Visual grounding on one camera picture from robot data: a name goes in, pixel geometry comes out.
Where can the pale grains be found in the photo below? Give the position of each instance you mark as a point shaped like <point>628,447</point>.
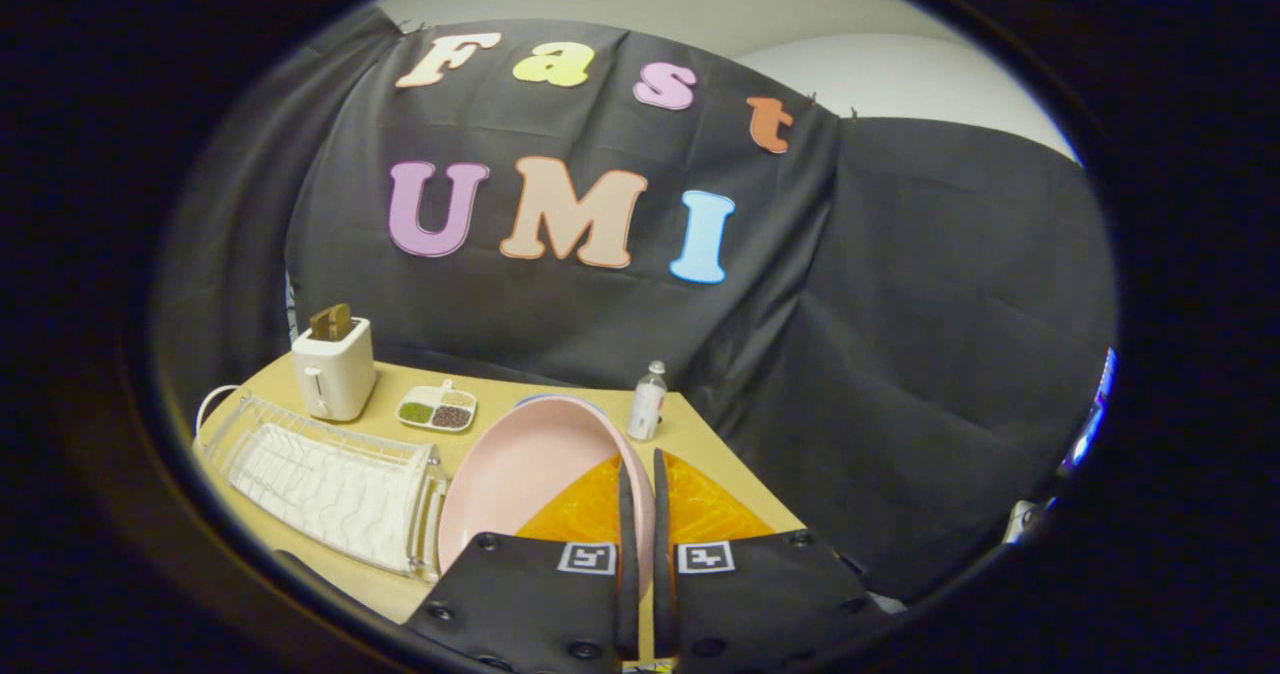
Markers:
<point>458,398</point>

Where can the dark red beans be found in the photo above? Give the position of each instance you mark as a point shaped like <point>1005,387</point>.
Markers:
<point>452,416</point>

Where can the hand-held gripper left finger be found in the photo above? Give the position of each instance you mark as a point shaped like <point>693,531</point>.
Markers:
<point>628,554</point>

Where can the brown toast slice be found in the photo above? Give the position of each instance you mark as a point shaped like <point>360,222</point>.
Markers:
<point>330,322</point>

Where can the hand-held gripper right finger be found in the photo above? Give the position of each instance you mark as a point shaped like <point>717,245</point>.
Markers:
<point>662,554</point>

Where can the white object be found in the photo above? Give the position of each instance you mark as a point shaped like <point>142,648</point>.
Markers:
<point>1020,521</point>

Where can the clear plastic bottle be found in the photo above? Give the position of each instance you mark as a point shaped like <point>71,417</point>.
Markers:
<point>647,409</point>

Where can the green beans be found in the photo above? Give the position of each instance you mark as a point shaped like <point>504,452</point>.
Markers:
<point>416,412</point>

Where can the pink plate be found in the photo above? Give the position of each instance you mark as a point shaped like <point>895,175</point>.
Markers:
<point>520,474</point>

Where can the white divided dish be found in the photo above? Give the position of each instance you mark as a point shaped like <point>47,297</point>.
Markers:
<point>432,395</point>

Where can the white toaster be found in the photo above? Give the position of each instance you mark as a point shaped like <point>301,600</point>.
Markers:
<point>335,374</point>

